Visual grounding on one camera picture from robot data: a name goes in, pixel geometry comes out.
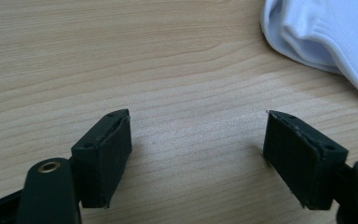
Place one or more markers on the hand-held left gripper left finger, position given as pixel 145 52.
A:
pixel 102 161

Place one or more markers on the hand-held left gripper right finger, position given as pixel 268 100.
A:
pixel 301 161

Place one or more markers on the white sock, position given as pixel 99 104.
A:
pixel 323 28

